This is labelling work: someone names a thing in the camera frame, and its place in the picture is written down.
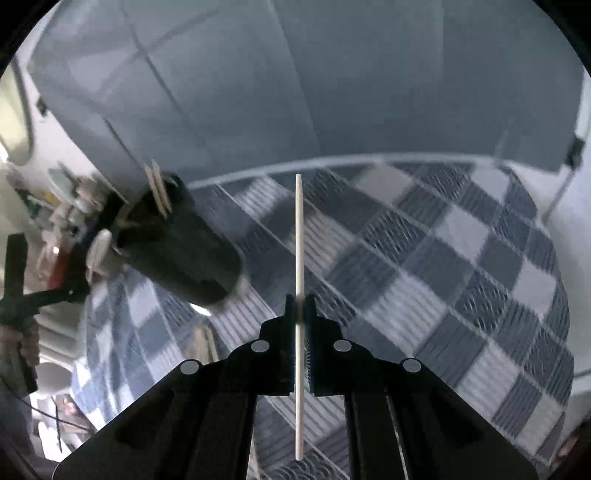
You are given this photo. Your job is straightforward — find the wooden chopstick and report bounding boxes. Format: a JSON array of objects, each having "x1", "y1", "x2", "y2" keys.
[
  {"x1": 191, "y1": 325, "x2": 219, "y2": 364},
  {"x1": 294, "y1": 174, "x2": 305, "y2": 462}
]

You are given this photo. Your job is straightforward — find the person's left hand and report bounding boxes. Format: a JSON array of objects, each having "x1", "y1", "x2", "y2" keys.
[{"x1": 0, "y1": 320, "x2": 40, "y2": 367}]

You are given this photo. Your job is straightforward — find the wooden chopstick on table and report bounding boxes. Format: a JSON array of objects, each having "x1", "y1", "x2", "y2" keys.
[{"x1": 191, "y1": 325, "x2": 219, "y2": 364}]

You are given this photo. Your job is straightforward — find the beige ceramic mug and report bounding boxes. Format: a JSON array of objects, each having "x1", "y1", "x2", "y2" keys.
[{"x1": 86, "y1": 229, "x2": 112, "y2": 283}]

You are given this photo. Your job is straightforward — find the blue white patterned tablecloth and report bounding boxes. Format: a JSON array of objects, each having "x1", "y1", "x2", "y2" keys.
[{"x1": 72, "y1": 163, "x2": 574, "y2": 472}]

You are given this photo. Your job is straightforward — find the black cylindrical utensil holder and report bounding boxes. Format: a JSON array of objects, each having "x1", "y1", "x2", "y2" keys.
[{"x1": 114, "y1": 173, "x2": 243, "y2": 309}]

